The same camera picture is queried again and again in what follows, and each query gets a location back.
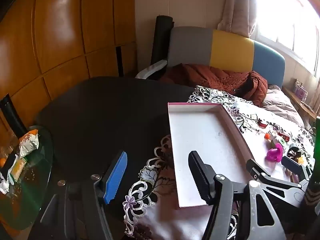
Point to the black pole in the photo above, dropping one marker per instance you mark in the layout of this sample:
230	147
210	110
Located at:
12	117

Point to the grey yellow blue headboard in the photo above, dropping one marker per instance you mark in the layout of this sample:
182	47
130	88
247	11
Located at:
232	50

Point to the white green toy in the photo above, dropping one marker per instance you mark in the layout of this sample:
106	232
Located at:
282	142

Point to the white crumpled tissue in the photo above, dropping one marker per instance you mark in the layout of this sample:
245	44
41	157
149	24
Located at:
3	186

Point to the rust brown jacket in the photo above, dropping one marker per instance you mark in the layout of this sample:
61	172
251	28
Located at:
212	77

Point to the red block toy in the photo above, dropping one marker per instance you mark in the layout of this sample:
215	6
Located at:
262	124

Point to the yellow packet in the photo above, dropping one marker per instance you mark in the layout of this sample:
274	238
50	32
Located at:
18	168

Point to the wooden wardrobe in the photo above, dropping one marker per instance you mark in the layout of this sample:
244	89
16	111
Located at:
62	30

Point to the black cylinder with clear cap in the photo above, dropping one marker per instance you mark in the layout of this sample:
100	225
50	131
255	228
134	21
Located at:
293	151

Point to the shiny red toy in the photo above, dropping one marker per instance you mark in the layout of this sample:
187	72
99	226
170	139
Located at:
286	138

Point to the window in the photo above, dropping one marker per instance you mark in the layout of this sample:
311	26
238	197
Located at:
287	17

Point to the black small box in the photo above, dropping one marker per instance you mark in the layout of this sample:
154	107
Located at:
10	163

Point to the purple patterned box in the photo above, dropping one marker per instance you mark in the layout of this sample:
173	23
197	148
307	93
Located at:
301	88

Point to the wooden side desk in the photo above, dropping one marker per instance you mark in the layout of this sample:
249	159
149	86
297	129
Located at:
297	102

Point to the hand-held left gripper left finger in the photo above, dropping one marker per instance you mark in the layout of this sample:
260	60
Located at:
116	177

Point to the white orange snack packet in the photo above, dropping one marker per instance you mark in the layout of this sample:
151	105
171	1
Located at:
28	142

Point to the beige curtain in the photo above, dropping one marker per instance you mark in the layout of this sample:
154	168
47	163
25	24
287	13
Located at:
237	7

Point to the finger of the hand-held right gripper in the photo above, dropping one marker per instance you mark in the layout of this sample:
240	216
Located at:
255	171
291	163

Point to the white chair armrest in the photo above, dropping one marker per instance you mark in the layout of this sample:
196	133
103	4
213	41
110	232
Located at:
150	69

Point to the embroidered white tablecloth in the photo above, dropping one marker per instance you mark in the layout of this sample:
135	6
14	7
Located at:
252	130

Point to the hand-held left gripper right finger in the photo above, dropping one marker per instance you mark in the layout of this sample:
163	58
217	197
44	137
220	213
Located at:
200	177

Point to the pink shallow tray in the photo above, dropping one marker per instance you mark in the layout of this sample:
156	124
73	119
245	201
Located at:
197	130

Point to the orange fruit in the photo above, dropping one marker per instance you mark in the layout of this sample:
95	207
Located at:
2	162

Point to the pale pink quilt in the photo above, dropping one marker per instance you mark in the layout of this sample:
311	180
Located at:
280	102

